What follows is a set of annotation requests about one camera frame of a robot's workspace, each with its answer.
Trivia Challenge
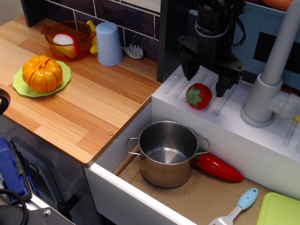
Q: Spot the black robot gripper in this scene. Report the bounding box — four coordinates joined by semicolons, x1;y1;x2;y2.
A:
178;29;245;98

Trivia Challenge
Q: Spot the red toy strawberry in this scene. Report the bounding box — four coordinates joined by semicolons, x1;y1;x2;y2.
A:
186;83;213;110

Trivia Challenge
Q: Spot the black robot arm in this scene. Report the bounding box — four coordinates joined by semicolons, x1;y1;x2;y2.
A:
178;0;246;97

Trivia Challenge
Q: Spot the stainless steel pot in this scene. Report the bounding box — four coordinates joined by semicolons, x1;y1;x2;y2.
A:
127;120;210;188

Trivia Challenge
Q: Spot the grey toy faucet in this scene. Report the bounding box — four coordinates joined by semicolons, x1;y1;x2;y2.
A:
240;0;300;128

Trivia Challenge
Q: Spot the red toy chili pepper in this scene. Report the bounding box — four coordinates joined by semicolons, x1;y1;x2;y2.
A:
191;153;244;182

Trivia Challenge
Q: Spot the light blue plastic cup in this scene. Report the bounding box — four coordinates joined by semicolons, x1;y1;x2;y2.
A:
96;22;123;66

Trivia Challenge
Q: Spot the white toy sink unit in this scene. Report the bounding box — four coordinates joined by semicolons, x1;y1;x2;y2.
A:
85;68;300;225

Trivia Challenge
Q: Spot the yellow toy utensil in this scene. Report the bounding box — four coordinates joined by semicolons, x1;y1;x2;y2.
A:
86;19;98;55

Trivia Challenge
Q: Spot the yellow toy cheese wedge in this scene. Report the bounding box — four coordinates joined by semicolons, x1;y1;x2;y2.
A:
56;45;79;59

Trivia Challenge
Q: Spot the orange transparent bowl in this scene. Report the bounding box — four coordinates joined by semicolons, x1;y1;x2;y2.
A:
41;20;96;61

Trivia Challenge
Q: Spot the red white toy radish slice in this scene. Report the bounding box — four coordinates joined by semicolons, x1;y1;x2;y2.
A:
53;33;80;56

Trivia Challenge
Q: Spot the lime green cutting board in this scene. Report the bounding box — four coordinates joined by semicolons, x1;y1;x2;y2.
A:
256;192;300;225

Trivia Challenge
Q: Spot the orange toy pumpkin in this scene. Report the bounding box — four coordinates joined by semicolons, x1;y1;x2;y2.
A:
22;55;63;93

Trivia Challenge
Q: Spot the light green plate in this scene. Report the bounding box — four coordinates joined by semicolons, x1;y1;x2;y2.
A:
13;60;71;98

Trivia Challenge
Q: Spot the blue clamp tool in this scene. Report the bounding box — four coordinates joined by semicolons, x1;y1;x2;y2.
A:
0;137;33;201

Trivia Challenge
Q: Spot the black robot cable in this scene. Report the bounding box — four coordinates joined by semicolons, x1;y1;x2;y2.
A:
232;17;246;47

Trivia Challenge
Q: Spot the blue handled white spatula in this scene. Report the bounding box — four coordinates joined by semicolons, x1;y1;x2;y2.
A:
210;187;259;225

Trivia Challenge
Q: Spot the black braided cable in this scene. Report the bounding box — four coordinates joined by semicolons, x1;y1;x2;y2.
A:
0;187;30;225

